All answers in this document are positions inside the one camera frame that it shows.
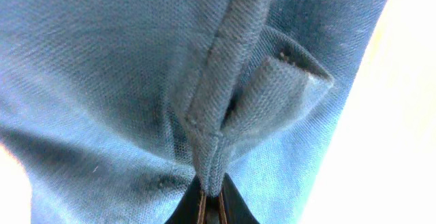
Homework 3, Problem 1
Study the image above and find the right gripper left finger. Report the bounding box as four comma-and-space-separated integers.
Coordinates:
165, 176, 206, 224

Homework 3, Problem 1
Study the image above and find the blue polo shirt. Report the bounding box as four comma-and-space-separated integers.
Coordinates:
1, 0, 387, 223

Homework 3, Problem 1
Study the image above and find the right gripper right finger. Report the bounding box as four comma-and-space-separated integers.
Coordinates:
218, 174, 260, 224

